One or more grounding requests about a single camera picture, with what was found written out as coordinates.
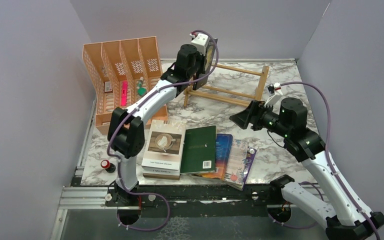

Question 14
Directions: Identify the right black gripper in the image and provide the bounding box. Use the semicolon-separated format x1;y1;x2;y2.
230;99;291;138

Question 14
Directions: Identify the black Moon and Sixpence book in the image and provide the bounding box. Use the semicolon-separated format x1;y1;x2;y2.
192;40;215;91

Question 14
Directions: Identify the dark green book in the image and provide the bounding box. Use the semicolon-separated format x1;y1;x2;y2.
180;125;217;175

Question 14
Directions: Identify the white Afternoon tea book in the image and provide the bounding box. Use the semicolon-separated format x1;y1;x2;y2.
142;119;186;171

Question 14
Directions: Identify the white Decorate Furniture book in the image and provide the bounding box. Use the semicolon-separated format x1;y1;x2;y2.
142;166;180;181

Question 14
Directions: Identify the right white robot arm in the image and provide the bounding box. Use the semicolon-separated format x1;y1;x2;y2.
229;97;384;240

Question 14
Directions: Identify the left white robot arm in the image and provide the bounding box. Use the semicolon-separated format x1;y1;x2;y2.
106;41;220;206

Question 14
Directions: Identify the blue orange book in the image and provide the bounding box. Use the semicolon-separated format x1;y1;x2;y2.
214;133;233;175

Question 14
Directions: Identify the wooden book rack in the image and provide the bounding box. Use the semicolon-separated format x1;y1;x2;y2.
183;63;271;107

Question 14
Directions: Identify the floral purple book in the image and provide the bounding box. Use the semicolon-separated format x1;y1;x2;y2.
222;139;257;191

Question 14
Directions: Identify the yellow book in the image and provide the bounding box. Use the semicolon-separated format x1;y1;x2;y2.
191;172;224;181

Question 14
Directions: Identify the green glue bottle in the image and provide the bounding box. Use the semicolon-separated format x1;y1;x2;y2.
136;76;147;97

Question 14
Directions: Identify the orange plastic file organizer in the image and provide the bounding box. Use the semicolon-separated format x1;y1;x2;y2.
82;36;163;135

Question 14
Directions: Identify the pink highlighter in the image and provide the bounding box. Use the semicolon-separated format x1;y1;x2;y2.
120;80;128;107

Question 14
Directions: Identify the small red white box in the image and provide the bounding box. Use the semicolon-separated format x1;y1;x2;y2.
104;81;113;93

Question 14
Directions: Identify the red emergency stop button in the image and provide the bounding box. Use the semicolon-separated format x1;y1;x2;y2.
100;159;116;173

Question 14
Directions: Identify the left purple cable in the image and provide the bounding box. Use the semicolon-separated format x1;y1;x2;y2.
105;29;220;233

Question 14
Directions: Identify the purple cable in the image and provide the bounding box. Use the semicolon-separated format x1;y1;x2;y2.
105;29;220;233
267;81;382;240

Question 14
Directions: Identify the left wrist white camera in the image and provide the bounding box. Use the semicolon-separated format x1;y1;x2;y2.
190;33;210;56

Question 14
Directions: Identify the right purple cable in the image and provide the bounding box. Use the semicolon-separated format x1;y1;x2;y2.
267;81;382;240

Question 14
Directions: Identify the black metal base rail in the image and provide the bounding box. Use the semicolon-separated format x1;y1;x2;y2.
59;177;291;222

